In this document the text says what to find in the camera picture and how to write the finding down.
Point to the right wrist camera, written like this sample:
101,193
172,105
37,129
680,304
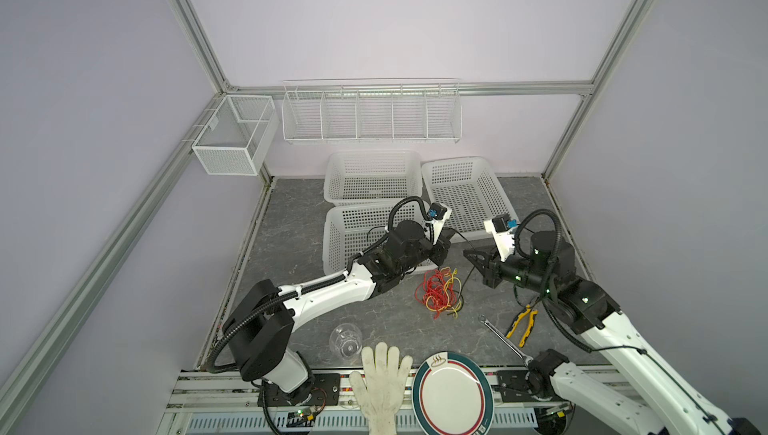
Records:
502,228

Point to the right white plastic basket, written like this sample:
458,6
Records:
470,187

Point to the yellow handled pliers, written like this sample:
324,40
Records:
524,323

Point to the small white mesh box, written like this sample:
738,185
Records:
237,136

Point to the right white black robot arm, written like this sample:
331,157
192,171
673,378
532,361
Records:
532,254

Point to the rear white plastic basket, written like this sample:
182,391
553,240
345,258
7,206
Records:
359,177

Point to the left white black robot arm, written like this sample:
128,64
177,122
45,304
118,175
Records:
255,339

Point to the green circuit board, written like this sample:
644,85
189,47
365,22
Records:
300,418

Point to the white knit glove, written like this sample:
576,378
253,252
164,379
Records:
379,389

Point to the white plate green red rim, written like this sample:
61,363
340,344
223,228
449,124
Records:
451,395

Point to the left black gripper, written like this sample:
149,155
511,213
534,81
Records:
441,248

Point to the long white wire shelf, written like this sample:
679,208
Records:
408,110

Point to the white plastic basket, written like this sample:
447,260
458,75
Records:
360,237
470,187
359,177

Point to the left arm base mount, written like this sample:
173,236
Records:
321,389

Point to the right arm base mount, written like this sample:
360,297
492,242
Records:
520,385

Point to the front white plastic basket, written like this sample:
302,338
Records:
360,237

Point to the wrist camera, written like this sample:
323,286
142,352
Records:
437,216
502,228

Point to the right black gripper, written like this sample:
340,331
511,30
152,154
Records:
491,276

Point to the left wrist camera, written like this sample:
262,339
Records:
437,216

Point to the clear drinking glass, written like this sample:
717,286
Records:
346,342

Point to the silver combination wrench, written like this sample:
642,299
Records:
504,339

